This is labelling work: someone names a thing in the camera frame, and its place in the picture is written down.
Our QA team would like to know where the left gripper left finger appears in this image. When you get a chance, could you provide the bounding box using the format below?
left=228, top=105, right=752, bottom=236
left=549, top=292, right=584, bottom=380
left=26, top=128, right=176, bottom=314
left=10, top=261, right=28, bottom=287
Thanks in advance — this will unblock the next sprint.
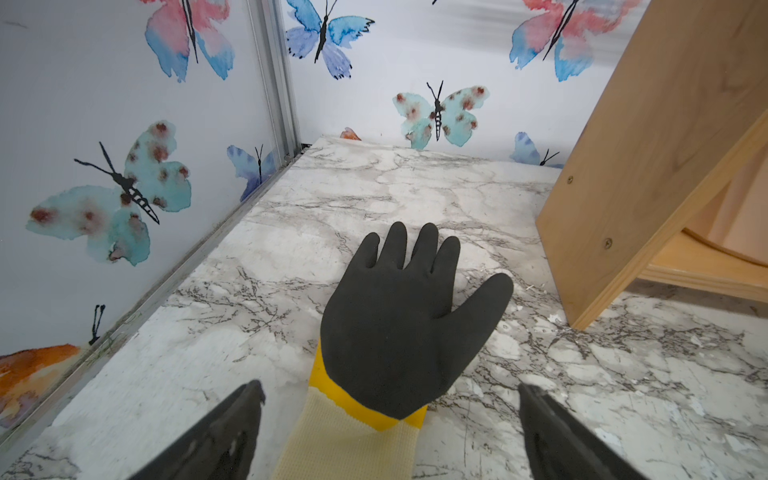
left=131, top=380, right=266, bottom=480

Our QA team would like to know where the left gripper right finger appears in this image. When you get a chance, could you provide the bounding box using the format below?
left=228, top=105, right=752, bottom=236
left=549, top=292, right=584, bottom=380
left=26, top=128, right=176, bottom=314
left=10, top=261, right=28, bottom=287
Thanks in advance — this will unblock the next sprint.
left=518, top=383, right=646, bottom=480

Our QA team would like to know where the black work glove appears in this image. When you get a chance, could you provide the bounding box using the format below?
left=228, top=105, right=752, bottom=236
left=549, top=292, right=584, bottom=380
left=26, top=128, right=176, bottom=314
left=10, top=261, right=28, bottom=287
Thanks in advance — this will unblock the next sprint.
left=274, top=222, right=513, bottom=479

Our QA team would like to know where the pink pot green plant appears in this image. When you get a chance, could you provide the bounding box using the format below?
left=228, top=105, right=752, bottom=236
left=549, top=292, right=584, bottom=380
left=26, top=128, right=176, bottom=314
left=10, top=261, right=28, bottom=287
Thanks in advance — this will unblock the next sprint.
left=685, top=147, right=767, bottom=266

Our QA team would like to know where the wooden shelf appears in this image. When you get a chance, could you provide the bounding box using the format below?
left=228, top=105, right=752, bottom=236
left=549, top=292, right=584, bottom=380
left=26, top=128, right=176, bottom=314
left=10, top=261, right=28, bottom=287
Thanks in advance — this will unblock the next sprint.
left=536, top=1, right=767, bottom=330

